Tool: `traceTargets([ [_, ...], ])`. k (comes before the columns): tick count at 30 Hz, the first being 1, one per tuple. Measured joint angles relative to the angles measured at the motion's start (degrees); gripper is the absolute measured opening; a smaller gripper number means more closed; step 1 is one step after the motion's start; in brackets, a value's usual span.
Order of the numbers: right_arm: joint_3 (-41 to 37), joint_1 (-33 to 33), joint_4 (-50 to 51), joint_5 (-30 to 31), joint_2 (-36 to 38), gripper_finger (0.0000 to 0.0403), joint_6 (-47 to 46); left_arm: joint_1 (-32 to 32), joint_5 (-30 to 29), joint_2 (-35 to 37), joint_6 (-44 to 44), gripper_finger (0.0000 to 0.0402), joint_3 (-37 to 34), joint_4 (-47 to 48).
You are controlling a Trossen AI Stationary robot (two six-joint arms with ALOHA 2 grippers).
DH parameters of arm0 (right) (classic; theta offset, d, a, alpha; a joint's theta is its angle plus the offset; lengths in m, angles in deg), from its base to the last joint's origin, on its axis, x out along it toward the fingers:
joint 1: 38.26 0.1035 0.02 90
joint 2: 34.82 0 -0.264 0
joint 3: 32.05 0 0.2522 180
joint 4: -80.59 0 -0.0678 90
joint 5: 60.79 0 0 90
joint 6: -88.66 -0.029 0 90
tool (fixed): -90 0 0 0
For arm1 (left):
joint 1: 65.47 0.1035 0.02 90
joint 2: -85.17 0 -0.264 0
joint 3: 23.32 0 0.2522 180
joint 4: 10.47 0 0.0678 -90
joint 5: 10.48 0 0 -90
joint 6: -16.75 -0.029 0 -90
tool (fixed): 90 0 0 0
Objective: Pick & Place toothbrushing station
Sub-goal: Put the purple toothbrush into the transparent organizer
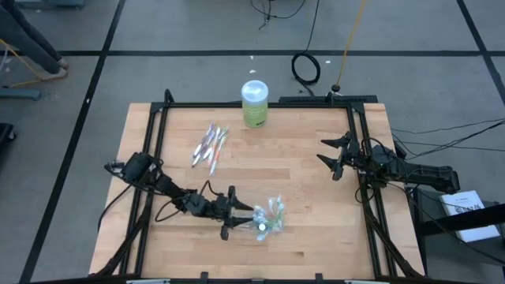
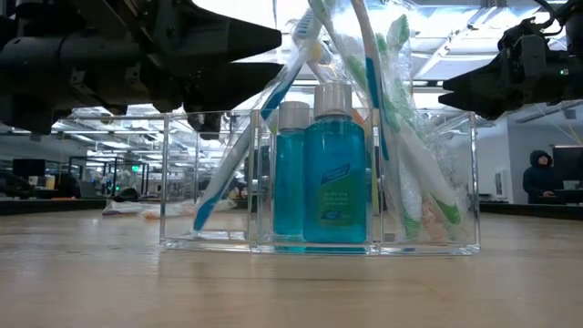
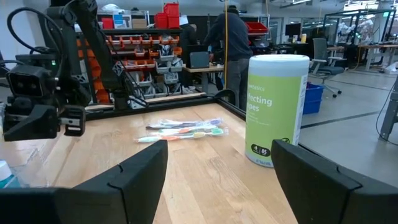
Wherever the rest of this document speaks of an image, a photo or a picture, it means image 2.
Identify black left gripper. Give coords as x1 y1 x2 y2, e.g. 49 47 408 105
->
138 0 284 140

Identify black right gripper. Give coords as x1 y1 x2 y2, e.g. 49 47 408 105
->
439 52 583 120

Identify green white toothbrush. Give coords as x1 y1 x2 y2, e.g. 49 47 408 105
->
372 32 388 67
384 12 423 241

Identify blue white toothbrush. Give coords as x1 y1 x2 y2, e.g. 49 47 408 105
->
191 6 325 233
350 0 393 165

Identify green toothbrushes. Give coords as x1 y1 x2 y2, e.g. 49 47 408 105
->
307 0 464 229

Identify small blue mouthwash bottle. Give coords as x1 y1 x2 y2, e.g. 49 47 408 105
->
272 100 312 239
302 81 368 245

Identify person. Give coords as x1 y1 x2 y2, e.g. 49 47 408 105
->
522 149 559 205

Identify black computer monitor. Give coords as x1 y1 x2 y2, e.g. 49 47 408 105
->
552 145 583 183

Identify clear acrylic organizer box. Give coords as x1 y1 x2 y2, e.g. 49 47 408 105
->
159 108 482 256

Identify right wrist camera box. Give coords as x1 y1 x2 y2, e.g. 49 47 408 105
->
497 17 550 58

